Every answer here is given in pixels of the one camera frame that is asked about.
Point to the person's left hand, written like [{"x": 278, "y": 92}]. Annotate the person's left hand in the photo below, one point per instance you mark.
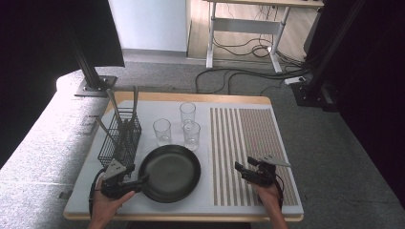
[{"x": 105, "y": 208}]

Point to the person's right hand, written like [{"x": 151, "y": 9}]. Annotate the person's right hand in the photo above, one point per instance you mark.
[{"x": 270, "y": 197}]

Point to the white partition panel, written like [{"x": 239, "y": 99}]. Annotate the white partition panel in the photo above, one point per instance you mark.
[{"x": 149, "y": 25}]

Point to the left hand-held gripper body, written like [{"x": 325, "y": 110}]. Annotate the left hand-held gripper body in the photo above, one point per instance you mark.
[{"x": 113, "y": 181}]

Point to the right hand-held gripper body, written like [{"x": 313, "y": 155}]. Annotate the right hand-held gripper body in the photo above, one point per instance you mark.
[{"x": 266, "y": 175}]

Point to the metal knife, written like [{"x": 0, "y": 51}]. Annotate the metal knife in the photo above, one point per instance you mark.
[{"x": 114, "y": 108}]

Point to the black curtain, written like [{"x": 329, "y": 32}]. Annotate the black curtain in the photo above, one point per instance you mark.
[
  {"x": 382, "y": 95},
  {"x": 31, "y": 63}
]

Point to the black metal stand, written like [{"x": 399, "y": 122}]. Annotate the black metal stand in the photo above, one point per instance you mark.
[
  {"x": 305, "y": 95},
  {"x": 95, "y": 86}
]

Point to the striped woven placemat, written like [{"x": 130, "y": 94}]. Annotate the striped woven placemat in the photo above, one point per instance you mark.
[{"x": 254, "y": 133}]

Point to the white desk frame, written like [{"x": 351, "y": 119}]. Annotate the white desk frame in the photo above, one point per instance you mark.
[{"x": 245, "y": 25}]

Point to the white power strip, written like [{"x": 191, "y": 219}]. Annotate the white power strip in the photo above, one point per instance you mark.
[{"x": 294, "y": 80}]

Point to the clear drinking glass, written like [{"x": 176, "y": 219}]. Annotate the clear drinking glass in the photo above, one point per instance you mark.
[
  {"x": 191, "y": 136},
  {"x": 162, "y": 132},
  {"x": 187, "y": 113}
]

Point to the white table cloth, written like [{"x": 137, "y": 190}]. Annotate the white table cloth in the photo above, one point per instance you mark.
[{"x": 82, "y": 197}]

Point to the metal spoon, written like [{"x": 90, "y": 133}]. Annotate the metal spoon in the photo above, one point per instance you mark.
[{"x": 102, "y": 126}]

